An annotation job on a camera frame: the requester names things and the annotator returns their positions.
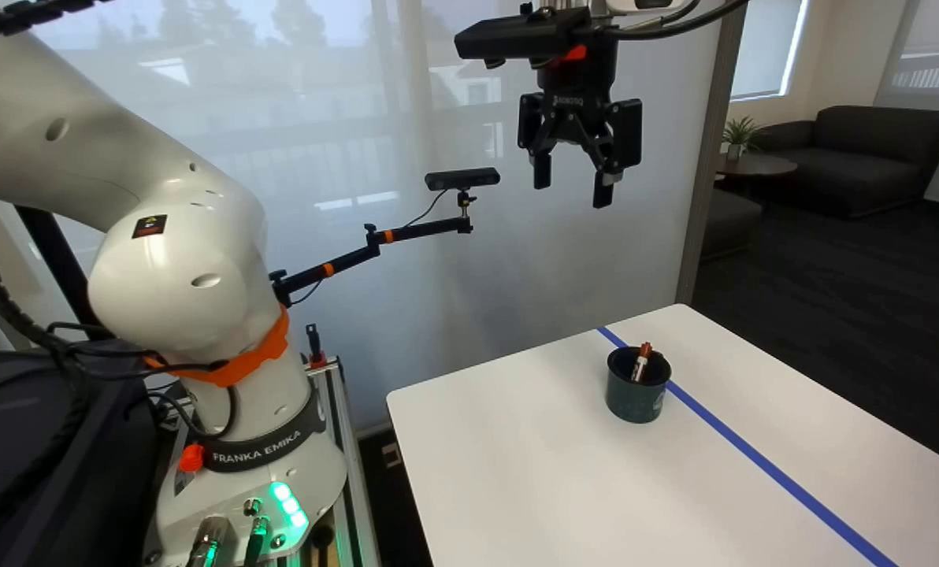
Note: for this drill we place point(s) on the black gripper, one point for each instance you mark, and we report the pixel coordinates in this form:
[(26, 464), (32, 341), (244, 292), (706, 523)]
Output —
[(582, 112)]

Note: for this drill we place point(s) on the red marker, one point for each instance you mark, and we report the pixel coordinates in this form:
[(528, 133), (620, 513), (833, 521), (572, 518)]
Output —
[(641, 363)]

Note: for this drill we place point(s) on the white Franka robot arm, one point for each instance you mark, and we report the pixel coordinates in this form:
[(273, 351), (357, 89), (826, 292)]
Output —
[(176, 242)]

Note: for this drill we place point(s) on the dark green speckled mug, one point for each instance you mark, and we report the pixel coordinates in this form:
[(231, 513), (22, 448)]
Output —
[(638, 397)]

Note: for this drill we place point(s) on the dark grey ottoman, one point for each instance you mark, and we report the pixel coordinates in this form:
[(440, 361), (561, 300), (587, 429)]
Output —
[(730, 223)]

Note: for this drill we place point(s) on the small potted plant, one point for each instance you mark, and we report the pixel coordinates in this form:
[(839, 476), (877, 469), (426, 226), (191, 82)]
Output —
[(740, 137)]

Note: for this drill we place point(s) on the translucent white partition screen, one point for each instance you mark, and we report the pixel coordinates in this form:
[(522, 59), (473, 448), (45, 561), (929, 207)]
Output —
[(408, 106)]

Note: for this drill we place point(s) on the round side table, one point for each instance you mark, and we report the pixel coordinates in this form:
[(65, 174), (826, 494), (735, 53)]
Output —
[(757, 164)]

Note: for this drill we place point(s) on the window with blinds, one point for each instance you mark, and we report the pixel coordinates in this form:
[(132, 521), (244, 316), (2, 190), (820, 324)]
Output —
[(770, 47)]

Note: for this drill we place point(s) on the dark grey couch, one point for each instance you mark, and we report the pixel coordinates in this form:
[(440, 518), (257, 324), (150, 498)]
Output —
[(858, 158)]

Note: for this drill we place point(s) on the blue tape line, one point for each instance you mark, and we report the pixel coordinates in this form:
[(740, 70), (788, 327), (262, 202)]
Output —
[(749, 454)]

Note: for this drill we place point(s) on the black equipment case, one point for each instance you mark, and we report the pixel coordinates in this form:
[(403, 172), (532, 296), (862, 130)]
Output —
[(38, 462)]

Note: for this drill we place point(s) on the black exterior camera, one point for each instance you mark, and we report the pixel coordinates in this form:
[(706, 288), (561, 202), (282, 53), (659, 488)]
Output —
[(464, 179)]

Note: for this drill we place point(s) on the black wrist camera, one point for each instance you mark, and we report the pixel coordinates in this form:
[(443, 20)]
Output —
[(501, 39)]

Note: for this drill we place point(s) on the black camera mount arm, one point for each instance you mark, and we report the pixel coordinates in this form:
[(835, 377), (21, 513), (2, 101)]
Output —
[(369, 250)]

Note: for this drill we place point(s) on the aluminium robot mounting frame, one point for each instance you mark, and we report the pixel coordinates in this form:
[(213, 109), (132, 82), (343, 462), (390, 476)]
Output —
[(339, 441)]

